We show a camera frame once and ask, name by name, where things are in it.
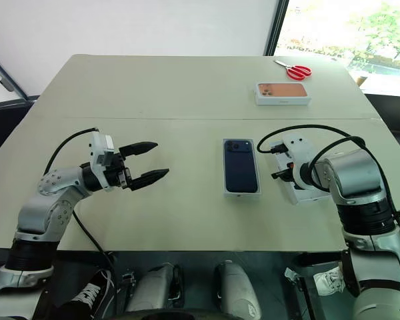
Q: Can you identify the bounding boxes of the black sneaker white laces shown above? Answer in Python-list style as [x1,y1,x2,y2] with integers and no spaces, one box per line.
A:
[57,268,117,320]

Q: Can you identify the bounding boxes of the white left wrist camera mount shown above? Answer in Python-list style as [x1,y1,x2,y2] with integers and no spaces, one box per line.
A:
[88,132,116,193]

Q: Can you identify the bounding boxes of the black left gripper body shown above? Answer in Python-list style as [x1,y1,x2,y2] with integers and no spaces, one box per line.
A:
[102,151,135,190]

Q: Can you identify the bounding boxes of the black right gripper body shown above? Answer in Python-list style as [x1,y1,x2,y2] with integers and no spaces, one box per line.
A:
[271,162,296,183]

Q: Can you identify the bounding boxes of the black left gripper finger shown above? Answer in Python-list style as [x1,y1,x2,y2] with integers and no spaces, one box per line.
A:
[129,168,171,192]
[119,141,159,158]

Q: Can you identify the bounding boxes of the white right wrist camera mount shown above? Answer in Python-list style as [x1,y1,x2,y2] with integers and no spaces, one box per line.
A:
[282,133,321,192]

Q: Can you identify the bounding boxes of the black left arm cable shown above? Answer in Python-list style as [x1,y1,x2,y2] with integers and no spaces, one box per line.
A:
[42,127,121,301]

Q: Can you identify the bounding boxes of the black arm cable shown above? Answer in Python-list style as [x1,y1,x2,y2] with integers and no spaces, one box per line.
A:
[42,127,121,301]
[256,124,400,241]

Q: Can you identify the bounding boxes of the grey box lid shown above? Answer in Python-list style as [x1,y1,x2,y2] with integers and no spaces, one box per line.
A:
[274,141,338,205]

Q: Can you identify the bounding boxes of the dark window frame post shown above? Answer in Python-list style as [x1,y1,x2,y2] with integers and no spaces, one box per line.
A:
[262,0,290,57]

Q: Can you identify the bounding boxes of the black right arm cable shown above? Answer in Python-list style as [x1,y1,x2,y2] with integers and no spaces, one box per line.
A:
[256,124,400,241]

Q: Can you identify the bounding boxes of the closed box orange phone print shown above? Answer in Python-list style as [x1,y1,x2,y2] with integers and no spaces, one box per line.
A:
[254,82,314,107]

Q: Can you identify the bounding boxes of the dark blue smartphone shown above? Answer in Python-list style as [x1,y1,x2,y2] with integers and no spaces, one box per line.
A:
[223,139,259,194]

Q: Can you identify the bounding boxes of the white box base brown interior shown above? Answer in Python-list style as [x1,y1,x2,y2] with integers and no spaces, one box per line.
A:
[222,137,265,199]

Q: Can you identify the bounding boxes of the grey rounded robot leg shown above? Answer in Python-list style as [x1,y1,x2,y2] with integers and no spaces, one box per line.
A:
[213,259,263,320]
[125,262,185,314]

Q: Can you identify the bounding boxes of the grey metal bar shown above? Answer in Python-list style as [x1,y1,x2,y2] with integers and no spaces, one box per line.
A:
[0,49,30,101]

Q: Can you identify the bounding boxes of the red handled scissors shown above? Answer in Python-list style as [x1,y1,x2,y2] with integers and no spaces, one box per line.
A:
[273,59,313,81]

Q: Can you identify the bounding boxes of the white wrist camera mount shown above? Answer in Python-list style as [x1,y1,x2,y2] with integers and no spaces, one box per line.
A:
[88,132,116,193]
[282,133,321,192]

